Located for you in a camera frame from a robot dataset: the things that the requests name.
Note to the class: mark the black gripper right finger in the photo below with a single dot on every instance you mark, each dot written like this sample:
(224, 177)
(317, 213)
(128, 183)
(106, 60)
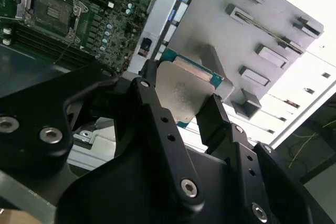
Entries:
(218, 129)

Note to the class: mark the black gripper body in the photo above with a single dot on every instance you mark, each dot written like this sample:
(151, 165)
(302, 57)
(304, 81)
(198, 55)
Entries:
(118, 195)

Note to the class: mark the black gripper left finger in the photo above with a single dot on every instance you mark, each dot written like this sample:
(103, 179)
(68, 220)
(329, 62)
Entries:
(26, 108)

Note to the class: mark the silver CPU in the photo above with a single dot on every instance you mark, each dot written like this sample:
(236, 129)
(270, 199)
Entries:
(181, 95)

